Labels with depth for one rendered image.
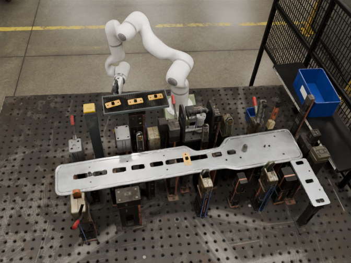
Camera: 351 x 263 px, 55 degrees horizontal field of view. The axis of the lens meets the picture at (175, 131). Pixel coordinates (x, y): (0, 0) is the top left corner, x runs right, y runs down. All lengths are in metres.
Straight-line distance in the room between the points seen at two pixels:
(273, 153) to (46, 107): 1.63
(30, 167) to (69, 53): 2.17
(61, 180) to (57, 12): 3.43
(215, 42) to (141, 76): 1.11
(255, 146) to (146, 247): 0.84
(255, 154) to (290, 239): 0.53
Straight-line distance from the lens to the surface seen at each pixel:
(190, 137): 2.02
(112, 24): 2.13
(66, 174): 1.88
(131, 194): 1.73
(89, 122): 1.98
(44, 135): 2.47
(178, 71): 2.03
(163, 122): 1.91
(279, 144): 2.06
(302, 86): 2.29
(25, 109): 2.68
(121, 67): 2.42
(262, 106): 1.93
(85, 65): 4.04
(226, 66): 4.06
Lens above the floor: 2.55
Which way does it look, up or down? 51 degrees down
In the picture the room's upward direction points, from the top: 4 degrees clockwise
